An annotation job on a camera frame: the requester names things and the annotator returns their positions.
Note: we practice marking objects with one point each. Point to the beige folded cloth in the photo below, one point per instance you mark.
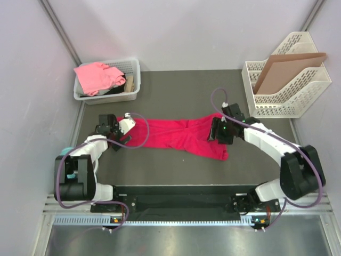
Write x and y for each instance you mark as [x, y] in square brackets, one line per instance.
[129, 85]

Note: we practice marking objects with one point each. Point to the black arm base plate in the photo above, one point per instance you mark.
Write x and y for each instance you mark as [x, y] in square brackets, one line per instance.
[187, 203]

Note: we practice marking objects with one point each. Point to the white slotted cable duct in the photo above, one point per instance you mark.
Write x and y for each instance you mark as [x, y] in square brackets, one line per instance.
[111, 221]

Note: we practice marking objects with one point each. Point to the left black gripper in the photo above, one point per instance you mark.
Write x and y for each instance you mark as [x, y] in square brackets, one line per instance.
[121, 135]

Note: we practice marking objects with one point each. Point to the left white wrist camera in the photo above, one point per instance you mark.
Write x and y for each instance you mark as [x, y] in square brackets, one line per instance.
[126, 124]

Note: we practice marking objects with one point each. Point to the light pink t shirt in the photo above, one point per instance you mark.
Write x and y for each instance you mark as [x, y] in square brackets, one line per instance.
[99, 76]

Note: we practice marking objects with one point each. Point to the white plastic laundry basket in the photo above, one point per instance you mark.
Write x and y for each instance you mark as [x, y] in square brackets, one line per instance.
[129, 66]

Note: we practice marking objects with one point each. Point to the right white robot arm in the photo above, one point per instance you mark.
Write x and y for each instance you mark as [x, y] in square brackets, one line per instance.
[301, 172]

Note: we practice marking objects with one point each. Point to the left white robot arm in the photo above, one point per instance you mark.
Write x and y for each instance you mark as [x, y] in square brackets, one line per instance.
[75, 169]

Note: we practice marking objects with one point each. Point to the white perforated file organizer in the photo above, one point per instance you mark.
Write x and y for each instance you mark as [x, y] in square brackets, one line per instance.
[299, 94]

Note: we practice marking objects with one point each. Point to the brown cardboard sheet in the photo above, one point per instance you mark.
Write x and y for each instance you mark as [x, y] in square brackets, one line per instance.
[279, 70]

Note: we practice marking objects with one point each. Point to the teal cat ear headphones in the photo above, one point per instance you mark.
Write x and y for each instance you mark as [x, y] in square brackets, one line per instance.
[73, 175]

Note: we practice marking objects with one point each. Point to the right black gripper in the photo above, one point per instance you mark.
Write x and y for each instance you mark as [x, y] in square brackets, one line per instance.
[216, 124]

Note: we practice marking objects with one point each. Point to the magenta t shirt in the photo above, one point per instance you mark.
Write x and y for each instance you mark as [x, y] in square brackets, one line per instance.
[184, 134]

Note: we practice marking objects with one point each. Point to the black cloth in basket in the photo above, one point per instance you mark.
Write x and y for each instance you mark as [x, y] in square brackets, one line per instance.
[122, 89]

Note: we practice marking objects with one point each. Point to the grey cloth in basket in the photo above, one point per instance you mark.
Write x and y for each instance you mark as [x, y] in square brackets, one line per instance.
[81, 93]

